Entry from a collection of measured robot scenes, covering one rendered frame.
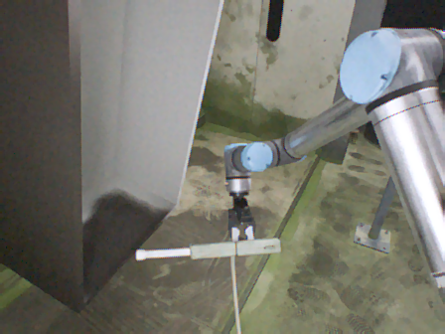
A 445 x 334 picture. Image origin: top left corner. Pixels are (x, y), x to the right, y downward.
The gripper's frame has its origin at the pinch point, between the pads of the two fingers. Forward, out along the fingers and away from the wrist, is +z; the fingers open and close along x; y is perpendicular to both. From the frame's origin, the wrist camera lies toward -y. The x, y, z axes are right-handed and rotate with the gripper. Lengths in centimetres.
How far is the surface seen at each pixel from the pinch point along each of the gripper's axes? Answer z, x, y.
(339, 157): -36, -110, 142
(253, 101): -88, -46, 161
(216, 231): 6, 1, 80
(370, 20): -124, -110, 85
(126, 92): -61, 40, 16
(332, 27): -126, -90, 100
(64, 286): 3, 56, -14
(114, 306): 30, 53, 41
